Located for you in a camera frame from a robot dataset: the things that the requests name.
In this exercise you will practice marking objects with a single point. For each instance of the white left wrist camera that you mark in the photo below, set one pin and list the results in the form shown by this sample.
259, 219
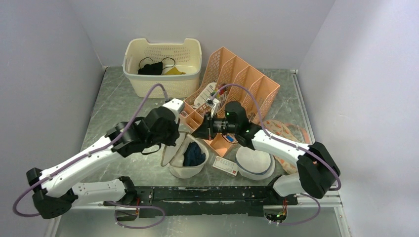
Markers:
175, 105

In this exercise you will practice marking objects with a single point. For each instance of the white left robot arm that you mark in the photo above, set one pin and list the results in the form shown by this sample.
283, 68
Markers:
63, 187

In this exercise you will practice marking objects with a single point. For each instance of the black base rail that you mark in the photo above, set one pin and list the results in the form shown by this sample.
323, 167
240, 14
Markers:
212, 200

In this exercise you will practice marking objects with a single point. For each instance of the orange patterned fabric bag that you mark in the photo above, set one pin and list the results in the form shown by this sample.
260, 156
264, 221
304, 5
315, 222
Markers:
291, 132

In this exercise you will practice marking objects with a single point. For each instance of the white mesh laundry bag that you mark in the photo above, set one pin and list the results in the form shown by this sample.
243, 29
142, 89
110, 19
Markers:
173, 157

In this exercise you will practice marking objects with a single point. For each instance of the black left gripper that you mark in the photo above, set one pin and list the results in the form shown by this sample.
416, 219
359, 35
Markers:
175, 135

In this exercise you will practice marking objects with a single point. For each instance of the dark blue bra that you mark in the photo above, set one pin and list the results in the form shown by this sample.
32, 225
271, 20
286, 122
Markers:
193, 156

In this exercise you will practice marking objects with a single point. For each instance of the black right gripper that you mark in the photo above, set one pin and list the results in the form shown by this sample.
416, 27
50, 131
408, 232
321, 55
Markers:
206, 130

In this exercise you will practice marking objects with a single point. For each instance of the black face mask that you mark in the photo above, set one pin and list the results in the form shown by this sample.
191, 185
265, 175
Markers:
154, 69

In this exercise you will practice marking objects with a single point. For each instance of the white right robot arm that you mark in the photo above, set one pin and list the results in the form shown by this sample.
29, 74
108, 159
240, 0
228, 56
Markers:
316, 169

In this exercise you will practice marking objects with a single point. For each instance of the yellow cloth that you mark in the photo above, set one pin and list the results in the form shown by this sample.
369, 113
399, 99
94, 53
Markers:
173, 71

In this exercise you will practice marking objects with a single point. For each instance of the peach plastic desk organizer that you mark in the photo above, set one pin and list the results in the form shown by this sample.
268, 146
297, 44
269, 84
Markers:
236, 80

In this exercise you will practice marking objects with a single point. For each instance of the white red card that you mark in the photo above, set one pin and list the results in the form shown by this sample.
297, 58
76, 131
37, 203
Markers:
226, 166

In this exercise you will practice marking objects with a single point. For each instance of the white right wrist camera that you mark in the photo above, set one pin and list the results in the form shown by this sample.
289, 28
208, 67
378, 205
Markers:
214, 105

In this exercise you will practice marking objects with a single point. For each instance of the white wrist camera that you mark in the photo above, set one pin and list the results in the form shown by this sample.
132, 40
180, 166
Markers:
214, 105
175, 105

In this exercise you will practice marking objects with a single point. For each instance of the cream plastic laundry basket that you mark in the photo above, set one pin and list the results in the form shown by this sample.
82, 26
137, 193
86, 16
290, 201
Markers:
177, 66

